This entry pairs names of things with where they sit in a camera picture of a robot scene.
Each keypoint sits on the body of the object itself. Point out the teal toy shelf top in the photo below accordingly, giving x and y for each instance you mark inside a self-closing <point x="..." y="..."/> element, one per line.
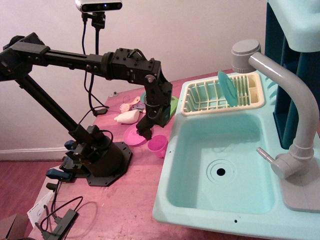
<point x="300" y="23"/>

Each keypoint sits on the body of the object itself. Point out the brown cardboard box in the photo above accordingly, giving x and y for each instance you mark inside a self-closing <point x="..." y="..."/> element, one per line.
<point x="13" y="227"/>

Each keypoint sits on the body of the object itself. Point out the black usb hub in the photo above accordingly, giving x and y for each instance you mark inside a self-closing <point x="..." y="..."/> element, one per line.
<point x="63" y="226"/>

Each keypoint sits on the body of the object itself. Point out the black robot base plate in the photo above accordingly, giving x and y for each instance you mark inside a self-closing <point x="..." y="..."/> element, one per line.
<point x="111" y="166"/>

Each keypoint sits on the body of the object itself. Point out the dark blue toy cabinet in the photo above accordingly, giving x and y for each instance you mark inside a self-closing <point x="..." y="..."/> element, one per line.
<point x="297" y="108"/>

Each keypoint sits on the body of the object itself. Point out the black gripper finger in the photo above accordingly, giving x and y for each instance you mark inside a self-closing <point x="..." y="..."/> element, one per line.
<point x="141" y="132"/>
<point x="148" y="134"/>

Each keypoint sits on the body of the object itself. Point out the toy dish brush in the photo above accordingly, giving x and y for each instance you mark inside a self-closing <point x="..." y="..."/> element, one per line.
<point x="125" y="107"/>

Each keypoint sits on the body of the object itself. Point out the blue table clamp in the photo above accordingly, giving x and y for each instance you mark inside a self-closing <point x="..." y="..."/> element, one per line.
<point x="57" y="174"/>

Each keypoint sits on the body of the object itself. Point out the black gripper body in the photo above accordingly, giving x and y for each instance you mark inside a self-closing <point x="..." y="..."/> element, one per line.
<point x="157" y="105"/>

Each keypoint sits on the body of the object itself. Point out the white paper sheet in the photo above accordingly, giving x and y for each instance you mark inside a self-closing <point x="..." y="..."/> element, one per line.
<point x="43" y="198"/>

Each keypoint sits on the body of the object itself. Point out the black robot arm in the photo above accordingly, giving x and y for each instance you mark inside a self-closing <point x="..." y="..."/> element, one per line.
<point x="23" y="52"/>

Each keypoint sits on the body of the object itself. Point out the grey toy faucet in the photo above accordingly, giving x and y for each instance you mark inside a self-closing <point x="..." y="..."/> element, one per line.
<point x="298" y="171"/>

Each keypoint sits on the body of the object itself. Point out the teal toy sink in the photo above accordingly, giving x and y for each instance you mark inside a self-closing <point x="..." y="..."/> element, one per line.
<point x="214" y="179"/>

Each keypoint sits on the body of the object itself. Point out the teal plate in rack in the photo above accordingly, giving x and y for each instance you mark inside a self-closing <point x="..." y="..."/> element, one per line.
<point x="228" y="88"/>

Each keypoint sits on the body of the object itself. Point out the pink plastic plate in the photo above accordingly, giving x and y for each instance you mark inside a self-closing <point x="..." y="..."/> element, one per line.
<point x="132" y="138"/>

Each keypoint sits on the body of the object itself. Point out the blue toy utensil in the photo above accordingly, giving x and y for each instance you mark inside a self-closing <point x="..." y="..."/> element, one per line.
<point x="141" y="107"/>

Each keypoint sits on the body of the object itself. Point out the pink plastic cup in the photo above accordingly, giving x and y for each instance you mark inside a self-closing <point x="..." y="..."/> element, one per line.
<point x="158" y="145"/>

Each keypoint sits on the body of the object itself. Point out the cream dish rack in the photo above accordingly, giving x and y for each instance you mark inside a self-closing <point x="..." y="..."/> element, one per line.
<point x="206" y="96"/>

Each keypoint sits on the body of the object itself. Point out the green toy cutting board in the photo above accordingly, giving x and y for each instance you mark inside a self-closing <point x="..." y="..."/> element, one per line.
<point x="173" y="103"/>

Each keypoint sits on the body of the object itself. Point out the silver depth camera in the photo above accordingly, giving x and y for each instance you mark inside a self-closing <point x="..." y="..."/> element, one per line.
<point x="94" y="6"/>

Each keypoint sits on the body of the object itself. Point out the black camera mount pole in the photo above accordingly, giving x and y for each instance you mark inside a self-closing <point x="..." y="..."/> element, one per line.
<point x="98" y="21"/>

